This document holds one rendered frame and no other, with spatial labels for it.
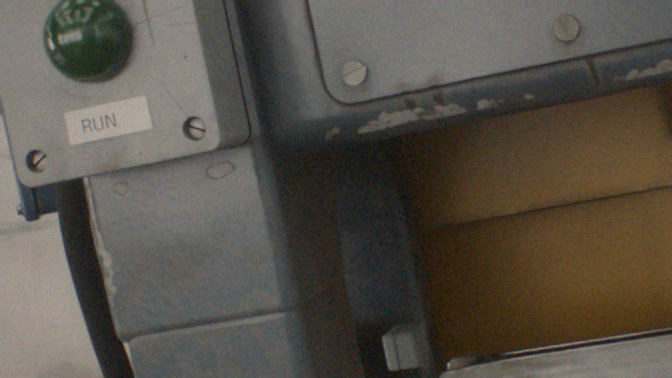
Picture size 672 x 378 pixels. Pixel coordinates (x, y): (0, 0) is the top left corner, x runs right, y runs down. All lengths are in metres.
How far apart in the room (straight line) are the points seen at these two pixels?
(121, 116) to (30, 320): 5.99
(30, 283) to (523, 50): 5.97
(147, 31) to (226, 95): 0.03
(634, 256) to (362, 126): 0.31
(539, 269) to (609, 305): 0.04
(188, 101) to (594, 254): 0.37
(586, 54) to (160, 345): 0.19
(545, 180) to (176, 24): 0.32
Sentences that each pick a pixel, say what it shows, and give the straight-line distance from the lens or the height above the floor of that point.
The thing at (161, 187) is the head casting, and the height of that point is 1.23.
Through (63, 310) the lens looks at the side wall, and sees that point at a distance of 6.35.
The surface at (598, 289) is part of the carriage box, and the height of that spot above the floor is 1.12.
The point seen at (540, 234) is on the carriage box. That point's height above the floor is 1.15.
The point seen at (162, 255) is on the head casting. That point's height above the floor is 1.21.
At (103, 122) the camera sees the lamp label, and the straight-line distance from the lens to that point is 0.45.
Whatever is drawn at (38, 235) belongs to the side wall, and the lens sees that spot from 6.35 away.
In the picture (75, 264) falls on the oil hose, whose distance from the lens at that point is 0.54.
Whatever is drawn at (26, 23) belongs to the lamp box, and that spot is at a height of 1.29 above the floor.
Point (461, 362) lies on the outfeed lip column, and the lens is 0.67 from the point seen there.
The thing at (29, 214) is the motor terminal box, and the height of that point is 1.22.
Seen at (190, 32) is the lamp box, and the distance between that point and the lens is 0.44.
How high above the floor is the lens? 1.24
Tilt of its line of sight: 3 degrees down
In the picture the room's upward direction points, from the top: 12 degrees counter-clockwise
